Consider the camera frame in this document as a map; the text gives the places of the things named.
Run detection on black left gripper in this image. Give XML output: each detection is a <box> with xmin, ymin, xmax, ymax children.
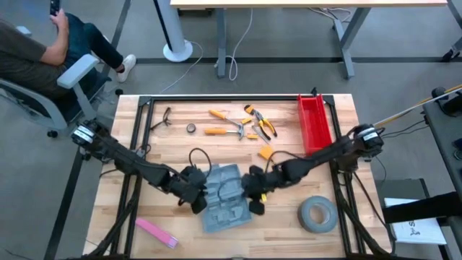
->
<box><xmin>169</xmin><ymin>165</ymin><xmax>214</xmax><ymax>215</ymax></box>

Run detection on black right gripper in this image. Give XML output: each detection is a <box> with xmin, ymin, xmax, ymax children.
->
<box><xmin>240</xmin><ymin>164</ymin><xmax>289</xmax><ymax>217</ymax></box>

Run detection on blue-grey plastic tool case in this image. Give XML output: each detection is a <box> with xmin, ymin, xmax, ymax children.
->
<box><xmin>201</xmin><ymin>163</ymin><xmax>253</xmax><ymax>235</ymax></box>

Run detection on orange-handled claw hammer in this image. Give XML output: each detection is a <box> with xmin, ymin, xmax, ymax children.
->
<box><xmin>204</xmin><ymin>124</ymin><xmax>247</xmax><ymax>142</ymax></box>

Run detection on yellow-handled pliers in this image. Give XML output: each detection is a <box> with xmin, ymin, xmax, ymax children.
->
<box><xmin>253</xmin><ymin>109</ymin><xmax>279</xmax><ymax>142</ymax></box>

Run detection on orange-handled bit screwdriver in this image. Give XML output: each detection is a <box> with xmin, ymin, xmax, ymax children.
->
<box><xmin>208</xmin><ymin>109</ymin><xmax>243</xmax><ymax>128</ymax></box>

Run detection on pink flat bar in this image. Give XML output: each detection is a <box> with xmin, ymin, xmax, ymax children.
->
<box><xmin>135</xmin><ymin>217</ymin><xmax>180</xmax><ymax>249</ymax></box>

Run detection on red plastic bin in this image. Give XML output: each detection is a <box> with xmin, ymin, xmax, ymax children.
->
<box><xmin>296</xmin><ymin>94</ymin><xmax>334</xmax><ymax>157</ymax></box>

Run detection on grey column with round base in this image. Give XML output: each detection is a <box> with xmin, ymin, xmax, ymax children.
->
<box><xmin>153</xmin><ymin>0</ymin><xmax>194</xmax><ymax>63</ymax></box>

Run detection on yellow and white rod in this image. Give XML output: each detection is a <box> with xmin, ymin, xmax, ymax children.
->
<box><xmin>360</xmin><ymin>84</ymin><xmax>462</xmax><ymax>133</ymax></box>

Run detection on black flat bar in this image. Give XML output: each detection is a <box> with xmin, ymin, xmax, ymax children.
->
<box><xmin>381</xmin><ymin>191</ymin><xmax>462</xmax><ymax>225</ymax></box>

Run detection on grey office chair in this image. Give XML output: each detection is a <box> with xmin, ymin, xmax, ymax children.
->
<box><xmin>0</xmin><ymin>53</ymin><xmax>126</xmax><ymax>140</ymax></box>

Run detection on white paper sheet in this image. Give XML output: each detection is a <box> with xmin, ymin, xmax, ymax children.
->
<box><xmin>384</xmin><ymin>197</ymin><xmax>448</xmax><ymax>246</ymax></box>

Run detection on wooden desk with grey legs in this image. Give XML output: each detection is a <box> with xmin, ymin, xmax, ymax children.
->
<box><xmin>169</xmin><ymin>0</ymin><xmax>448</xmax><ymax>80</ymax></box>

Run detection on black side table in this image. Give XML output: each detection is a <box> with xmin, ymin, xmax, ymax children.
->
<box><xmin>422</xmin><ymin>86</ymin><xmax>462</xmax><ymax>260</ymax></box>

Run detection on black rounded device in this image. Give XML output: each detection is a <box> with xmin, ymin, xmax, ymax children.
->
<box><xmin>431</xmin><ymin>86</ymin><xmax>462</xmax><ymax>117</ymax></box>

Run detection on person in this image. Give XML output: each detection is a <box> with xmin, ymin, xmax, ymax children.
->
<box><xmin>0</xmin><ymin>6</ymin><xmax>138</xmax><ymax>100</ymax></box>

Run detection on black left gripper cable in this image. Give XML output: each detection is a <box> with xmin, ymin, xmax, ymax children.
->
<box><xmin>188</xmin><ymin>147</ymin><xmax>213</xmax><ymax>174</ymax></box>

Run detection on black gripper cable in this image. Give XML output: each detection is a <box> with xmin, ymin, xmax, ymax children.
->
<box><xmin>188</xmin><ymin>147</ymin><xmax>213</xmax><ymax>174</ymax></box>
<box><xmin>265</xmin><ymin>149</ymin><xmax>300</xmax><ymax>174</ymax></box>

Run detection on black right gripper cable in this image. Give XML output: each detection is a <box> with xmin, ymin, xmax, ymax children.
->
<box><xmin>265</xmin><ymin>149</ymin><xmax>300</xmax><ymax>174</ymax></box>

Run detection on grey duct tape roll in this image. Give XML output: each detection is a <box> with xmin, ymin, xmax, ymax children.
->
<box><xmin>297</xmin><ymin>196</ymin><xmax>339</xmax><ymax>234</ymax></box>

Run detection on thick white cable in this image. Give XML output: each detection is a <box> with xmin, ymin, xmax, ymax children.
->
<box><xmin>214</xmin><ymin>9</ymin><xmax>253</xmax><ymax>82</ymax></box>

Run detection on thin white cable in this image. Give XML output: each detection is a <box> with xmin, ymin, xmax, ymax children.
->
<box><xmin>158</xmin><ymin>41</ymin><xmax>205</xmax><ymax>95</ymax></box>

